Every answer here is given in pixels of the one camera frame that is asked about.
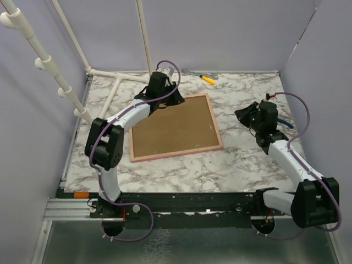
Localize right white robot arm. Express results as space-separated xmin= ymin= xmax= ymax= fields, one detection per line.
xmin=234 ymin=101 xmax=342 ymax=229

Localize yellow handled screwdriver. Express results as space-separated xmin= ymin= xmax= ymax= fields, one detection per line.
xmin=199 ymin=75 xmax=216 ymax=85

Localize silver wrench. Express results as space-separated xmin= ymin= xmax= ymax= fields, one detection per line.
xmin=181 ymin=70 xmax=219 ymax=80

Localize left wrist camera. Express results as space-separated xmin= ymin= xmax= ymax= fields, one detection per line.
xmin=161 ymin=67 xmax=175 ymax=78

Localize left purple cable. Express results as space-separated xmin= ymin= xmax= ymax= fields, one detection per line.
xmin=90 ymin=59 xmax=182 ymax=243

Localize blue handled pliers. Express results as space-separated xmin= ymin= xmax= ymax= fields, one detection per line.
xmin=277 ymin=118 xmax=294 ymax=129

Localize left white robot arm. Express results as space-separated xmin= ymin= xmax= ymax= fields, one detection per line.
xmin=85 ymin=71 xmax=185 ymax=217

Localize pink picture frame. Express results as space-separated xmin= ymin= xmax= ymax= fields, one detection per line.
xmin=129 ymin=93 xmax=223 ymax=162

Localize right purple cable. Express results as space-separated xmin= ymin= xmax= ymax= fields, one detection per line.
xmin=254 ymin=92 xmax=343 ymax=240

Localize purple cable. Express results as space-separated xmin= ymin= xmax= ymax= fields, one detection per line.
xmin=90 ymin=59 xmax=182 ymax=243
xmin=254 ymin=92 xmax=343 ymax=240

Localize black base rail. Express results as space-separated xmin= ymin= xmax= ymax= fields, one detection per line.
xmin=90 ymin=192 xmax=282 ymax=229

